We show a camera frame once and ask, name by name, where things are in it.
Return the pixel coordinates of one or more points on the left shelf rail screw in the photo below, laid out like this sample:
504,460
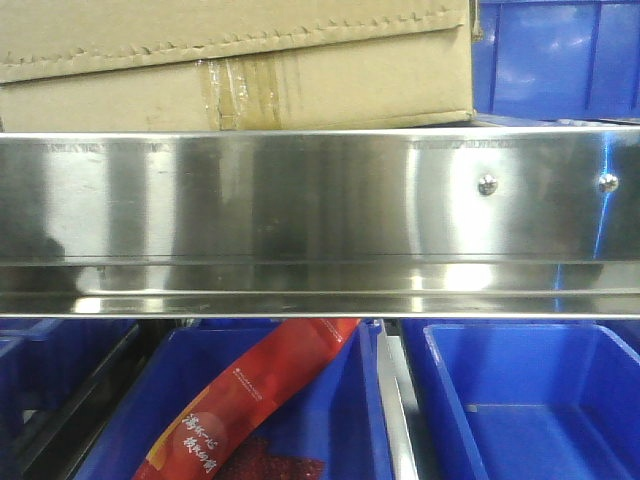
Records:
487,185

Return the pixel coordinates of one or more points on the right shelf rail screw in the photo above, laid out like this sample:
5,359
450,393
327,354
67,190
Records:
608,183

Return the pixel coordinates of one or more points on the red snack bag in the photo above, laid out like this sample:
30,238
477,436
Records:
204,435

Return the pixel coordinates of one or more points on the blue bin lower left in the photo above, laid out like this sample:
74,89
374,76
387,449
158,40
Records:
44,360

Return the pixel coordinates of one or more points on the blue bin upper right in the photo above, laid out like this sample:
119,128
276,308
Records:
548,60

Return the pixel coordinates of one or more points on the stainless steel shelf rail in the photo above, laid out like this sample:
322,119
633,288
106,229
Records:
331,223

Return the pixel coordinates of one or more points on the empty blue bin lower right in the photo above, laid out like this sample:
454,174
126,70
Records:
507,400

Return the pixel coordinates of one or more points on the steel divider between bins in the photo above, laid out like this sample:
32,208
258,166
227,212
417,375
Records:
398,401

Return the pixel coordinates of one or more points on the blue bin with snack bag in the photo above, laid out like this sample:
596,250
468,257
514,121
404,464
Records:
334,428

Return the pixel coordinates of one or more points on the shelf rail screw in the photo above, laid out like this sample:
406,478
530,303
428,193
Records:
608,183
487,185

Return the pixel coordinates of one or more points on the brown cardboard carton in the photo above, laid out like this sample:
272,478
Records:
107,66

